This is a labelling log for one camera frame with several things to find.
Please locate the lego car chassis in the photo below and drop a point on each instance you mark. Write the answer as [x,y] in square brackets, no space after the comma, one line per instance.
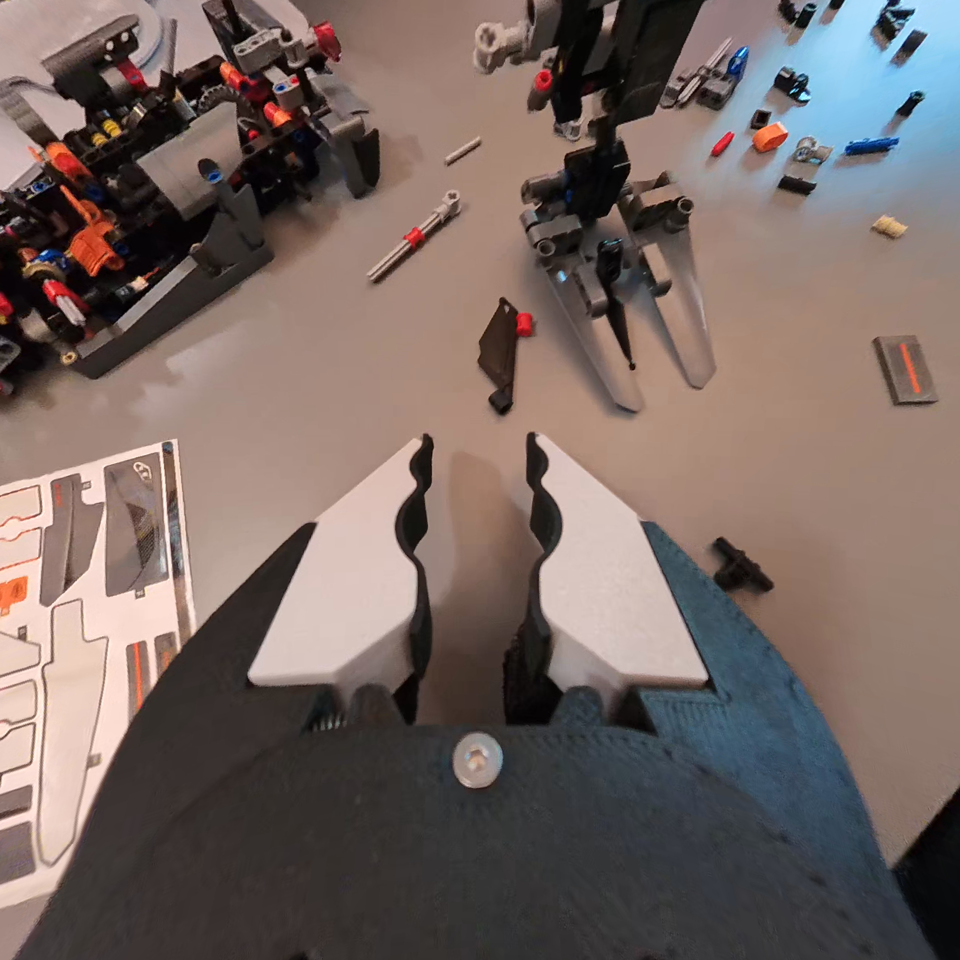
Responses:
[150,187]

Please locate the short light grey lego axle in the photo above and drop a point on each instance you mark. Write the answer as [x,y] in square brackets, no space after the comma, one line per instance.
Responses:
[463,151]

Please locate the grey lego axle red bush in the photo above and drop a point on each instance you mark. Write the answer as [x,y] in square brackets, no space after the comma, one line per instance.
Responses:
[412,240]

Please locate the dark grey striped lego tile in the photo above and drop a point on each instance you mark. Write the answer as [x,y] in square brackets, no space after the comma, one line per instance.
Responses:
[904,371]

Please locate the grey blade lego assembly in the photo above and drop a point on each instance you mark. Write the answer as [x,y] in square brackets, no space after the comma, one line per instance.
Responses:
[675,315]

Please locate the black lego panel red pin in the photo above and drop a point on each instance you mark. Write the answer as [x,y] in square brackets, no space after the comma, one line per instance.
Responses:
[499,352]

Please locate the scattered loose lego pieces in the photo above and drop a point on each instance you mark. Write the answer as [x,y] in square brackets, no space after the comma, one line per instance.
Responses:
[770,137]

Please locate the black lego axle connector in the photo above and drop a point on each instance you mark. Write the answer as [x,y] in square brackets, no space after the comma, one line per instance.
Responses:
[739,570]

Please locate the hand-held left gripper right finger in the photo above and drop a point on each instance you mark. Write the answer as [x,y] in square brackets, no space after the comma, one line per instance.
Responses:
[607,600]

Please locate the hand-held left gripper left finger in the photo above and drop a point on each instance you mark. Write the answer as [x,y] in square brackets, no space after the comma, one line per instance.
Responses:
[345,600]

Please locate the black lego door assembly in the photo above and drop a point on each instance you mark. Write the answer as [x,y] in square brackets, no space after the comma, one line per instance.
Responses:
[592,75]

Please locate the sticker sheet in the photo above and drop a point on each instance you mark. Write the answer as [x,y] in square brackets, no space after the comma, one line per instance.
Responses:
[75,675]

